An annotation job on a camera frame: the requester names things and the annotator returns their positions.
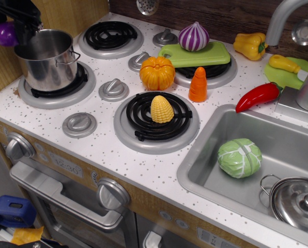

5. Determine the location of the silver oven dial left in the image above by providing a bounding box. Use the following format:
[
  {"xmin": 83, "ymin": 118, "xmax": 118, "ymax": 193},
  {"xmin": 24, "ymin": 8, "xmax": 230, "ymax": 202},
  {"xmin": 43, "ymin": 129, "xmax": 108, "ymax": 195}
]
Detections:
[{"xmin": 6, "ymin": 132, "xmax": 36, "ymax": 160}]

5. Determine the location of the blue plastic object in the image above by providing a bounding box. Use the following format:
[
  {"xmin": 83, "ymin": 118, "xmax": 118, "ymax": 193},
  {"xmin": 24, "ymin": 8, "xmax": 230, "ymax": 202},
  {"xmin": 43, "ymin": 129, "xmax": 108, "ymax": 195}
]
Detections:
[{"xmin": 0, "ymin": 195, "xmax": 37, "ymax": 228}]

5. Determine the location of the black burner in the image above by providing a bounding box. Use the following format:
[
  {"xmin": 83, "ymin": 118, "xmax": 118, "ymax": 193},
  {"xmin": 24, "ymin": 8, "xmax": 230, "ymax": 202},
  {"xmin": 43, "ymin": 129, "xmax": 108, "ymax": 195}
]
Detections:
[
  {"xmin": 78, "ymin": 21, "xmax": 144, "ymax": 59},
  {"xmin": 174, "ymin": 57, "xmax": 238, "ymax": 89},
  {"xmin": 18, "ymin": 62, "xmax": 96, "ymax": 110},
  {"xmin": 114, "ymin": 91, "xmax": 200, "ymax": 155}
]

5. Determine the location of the silver faucet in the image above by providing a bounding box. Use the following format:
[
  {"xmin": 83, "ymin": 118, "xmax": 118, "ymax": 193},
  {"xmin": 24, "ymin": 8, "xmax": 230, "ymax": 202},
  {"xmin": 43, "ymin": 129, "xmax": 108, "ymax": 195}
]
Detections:
[{"xmin": 265, "ymin": 0, "xmax": 308, "ymax": 113}]

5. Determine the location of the silver knob front left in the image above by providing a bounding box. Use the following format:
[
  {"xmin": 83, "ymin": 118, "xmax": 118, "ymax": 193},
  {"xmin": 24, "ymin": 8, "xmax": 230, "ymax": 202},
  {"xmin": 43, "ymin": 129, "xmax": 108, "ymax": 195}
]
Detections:
[{"xmin": 62, "ymin": 113, "xmax": 97, "ymax": 138}]

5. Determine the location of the back left black burner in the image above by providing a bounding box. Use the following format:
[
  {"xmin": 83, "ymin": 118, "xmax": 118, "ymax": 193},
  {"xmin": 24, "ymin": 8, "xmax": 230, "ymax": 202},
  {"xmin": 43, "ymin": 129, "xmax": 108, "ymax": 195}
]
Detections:
[{"xmin": 78, "ymin": 21, "xmax": 144, "ymax": 59}]

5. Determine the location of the back right black burner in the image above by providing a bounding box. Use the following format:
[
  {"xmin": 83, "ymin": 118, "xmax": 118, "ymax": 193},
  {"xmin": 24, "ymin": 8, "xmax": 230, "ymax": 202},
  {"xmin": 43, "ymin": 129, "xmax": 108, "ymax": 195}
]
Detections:
[{"xmin": 174, "ymin": 57, "xmax": 238, "ymax": 89}]

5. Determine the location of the purple striped toy onion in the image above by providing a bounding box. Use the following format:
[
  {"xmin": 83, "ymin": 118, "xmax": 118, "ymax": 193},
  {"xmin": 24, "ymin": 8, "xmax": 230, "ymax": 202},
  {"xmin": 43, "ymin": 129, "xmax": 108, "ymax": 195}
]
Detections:
[{"xmin": 178, "ymin": 22, "xmax": 210, "ymax": 52}]

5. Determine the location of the front right black burner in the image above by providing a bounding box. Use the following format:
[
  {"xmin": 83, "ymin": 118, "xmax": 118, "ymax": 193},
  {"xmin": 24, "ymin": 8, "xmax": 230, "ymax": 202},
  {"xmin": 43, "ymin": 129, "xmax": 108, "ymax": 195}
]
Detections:
[{"xmin": 114, "ymin": 91, "xmax": 200, "ymax": 155}]

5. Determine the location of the purple toy eggplant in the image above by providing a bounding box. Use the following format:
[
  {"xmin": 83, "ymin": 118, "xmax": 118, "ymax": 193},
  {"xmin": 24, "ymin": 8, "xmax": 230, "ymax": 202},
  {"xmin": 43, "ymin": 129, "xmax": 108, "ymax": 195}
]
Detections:
[{"xmin": 0, "ymin": 22, "xmax": 19, "ymax": 47}]

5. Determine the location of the silver oven dial right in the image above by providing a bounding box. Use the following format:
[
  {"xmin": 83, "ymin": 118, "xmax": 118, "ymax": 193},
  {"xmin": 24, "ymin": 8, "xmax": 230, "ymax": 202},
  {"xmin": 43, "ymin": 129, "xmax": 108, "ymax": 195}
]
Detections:
[{"xmin": 96, "ymin": 177, "xmax": 131, "ymax": 213}]

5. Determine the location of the silver sink basin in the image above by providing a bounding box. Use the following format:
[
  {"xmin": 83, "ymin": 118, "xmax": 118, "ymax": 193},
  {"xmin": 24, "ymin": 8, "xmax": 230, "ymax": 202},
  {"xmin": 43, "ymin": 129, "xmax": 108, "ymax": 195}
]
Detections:
[{"xmin": 177, "ymin": 104, "xmax": 308, "ymax": 246}]

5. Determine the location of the yellow cloth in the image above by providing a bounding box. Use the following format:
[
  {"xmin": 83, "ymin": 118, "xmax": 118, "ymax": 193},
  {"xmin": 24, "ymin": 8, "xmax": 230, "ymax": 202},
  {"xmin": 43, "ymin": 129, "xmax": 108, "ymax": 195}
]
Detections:
[{"xmin": 10, "ymin": 226, "xmax": 44, "ymax": 245}]

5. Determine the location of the green cutting board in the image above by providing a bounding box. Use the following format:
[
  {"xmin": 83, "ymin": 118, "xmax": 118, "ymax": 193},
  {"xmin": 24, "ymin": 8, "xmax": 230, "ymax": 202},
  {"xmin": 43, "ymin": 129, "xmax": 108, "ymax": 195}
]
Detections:
[{"xmin": 158, "ymin": 41, "xmax": 231, "ymax": 68}]

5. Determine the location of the hanging perforated steel spoon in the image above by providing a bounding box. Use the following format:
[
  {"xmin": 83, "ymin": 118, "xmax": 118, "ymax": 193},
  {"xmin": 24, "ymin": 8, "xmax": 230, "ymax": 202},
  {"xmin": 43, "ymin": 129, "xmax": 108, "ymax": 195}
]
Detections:
[{"xmin": 136, "ymin": 0, "xmax": 159, "ymax": 16}]

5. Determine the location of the yellow toy bell pepper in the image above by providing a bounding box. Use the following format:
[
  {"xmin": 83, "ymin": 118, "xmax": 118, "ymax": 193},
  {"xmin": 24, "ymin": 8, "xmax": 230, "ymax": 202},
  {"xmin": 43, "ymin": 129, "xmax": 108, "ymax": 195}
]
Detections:
[{"xmin": 233, "ymin": 33, "xmax": 268, "ymax": 61}]

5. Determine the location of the silver knob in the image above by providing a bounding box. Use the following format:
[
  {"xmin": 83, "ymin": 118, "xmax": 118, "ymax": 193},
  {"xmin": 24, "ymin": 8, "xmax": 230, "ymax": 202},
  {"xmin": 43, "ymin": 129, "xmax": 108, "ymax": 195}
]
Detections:
[
  {"xmin": 152, "ymin": 28, "xmax": 178, "ymax": 47},
  {"xmin": 62, "ymin": 113, "xmax": 97, "ymax": 138},
  {"xmin": 98, "ymin": 79, "xmax": 129, "ymax": 102},
  {"xmin": 128, "ymin": 52, "xmax": 150, "ymax": 72}
]

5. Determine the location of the front left black burner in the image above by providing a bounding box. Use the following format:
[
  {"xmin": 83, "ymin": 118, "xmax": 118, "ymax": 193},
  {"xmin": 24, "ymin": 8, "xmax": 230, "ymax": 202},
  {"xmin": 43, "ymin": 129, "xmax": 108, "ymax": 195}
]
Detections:
[{"xmin": 18, "ymin": 62, "xmax": 96, "ymax": 110}]

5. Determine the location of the steel pot with lid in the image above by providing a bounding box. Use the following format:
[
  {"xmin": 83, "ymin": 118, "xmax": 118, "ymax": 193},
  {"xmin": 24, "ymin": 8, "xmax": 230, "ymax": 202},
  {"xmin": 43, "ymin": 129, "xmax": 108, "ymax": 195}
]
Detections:
[{"xmin": 259, "ymin": 174, "xmax": 308, "ymax": 233}]

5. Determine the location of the yellow handled toy knife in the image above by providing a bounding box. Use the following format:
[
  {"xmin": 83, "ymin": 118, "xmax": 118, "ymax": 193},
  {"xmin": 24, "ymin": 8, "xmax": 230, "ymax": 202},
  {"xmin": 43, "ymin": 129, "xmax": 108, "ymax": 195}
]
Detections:
[{"xmin": 269, "ymin": 54, "xmax": 308, "ymax": 81}]

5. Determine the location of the green toy cabbage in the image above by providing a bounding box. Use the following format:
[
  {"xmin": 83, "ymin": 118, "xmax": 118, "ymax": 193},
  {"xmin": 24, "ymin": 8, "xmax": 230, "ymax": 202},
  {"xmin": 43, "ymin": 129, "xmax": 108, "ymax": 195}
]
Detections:
[{"xmin": 218, "ymin": 138, "xmax": 262, "ymax": 179}]

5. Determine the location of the silver knob back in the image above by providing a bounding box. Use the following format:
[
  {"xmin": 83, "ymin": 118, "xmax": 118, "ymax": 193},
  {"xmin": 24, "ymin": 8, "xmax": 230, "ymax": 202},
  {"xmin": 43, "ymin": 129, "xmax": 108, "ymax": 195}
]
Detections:
[{"xmin": 152, "ymin": 28, "xmax": 178, "ymax": 47}]

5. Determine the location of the silver oven dial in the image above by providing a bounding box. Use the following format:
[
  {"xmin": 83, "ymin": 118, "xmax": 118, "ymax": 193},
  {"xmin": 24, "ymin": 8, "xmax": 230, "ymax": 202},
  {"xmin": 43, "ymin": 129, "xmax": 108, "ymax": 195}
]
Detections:
[
  {"xmin": 6, "ymin": 132, "xmax": 36, "ymax": 160},
  {"xmin": 96, "ymin": 177, "xmax": 131, "ymax": 213}
]

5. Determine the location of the silver dishwasher handle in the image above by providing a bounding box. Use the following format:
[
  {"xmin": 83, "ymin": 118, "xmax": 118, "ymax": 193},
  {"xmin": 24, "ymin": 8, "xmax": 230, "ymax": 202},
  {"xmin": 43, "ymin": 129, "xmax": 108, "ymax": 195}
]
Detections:
[{"xmin": 142, "ymin": 231, "xmax": 162, "ymax": 248}]

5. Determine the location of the tall steel pot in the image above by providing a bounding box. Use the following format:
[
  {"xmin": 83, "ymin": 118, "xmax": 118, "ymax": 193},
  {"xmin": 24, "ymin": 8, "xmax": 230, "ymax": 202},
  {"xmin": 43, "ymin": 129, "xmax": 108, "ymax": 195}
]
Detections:
[{"xmin": 14, "ymin": 29, "xmax": 81, "ymax": 92}]

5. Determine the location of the silver knob centre left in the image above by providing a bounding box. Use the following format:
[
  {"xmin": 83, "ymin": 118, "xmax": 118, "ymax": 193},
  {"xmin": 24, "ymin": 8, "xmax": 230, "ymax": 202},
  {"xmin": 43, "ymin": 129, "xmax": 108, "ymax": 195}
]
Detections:
[{"xmin": 98, "ymin": 79, "xmax": 129, "ymax": 102}]

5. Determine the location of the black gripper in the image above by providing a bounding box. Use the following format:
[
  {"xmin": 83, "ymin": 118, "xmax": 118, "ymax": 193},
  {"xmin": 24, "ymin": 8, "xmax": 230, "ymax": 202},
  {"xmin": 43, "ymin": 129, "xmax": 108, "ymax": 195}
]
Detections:
[{"xmin": 0, "ymin": 1, "xmax": 43, "ymax": 45}]

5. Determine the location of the silver oven door handle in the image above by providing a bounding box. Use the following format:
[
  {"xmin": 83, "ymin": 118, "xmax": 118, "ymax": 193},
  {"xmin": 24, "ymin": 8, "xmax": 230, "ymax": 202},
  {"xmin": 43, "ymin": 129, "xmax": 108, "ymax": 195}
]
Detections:
[{"xmin": 10, "ymin": 162, "xmax": 124, "ymax": 233}]

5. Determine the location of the orange toy carrot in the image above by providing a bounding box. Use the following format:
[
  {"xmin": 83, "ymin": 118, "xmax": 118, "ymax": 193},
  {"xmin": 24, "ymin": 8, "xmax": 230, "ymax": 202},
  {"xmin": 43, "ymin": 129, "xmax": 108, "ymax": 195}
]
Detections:
[{"xmin": 188, "ymin": 67, "xmax": 207, "ymax": 102}]

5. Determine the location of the yellow toy corn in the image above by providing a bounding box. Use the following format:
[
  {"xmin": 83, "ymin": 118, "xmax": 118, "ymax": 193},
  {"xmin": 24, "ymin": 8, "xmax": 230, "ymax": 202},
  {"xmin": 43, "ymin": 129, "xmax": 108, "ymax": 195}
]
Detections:
[{"xmin": 150, "ymin": 95, "xmax": 175, "ymax": 123}]

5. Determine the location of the orange toy pumpkin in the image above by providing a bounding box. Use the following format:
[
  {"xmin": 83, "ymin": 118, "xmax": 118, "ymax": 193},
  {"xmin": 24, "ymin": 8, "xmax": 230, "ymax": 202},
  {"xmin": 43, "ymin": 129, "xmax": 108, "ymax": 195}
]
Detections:
[{"xmin": 139, "ymin": 56, "xmax": 176, "ymax": 91}]

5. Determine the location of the red toy chili pepper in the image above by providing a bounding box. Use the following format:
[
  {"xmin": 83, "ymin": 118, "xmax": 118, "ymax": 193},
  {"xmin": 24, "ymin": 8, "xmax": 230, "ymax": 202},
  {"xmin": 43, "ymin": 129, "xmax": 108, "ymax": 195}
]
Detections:
[{"xmin": 235, "ymin": 82, "xmax": 283, "ymax": 113}]

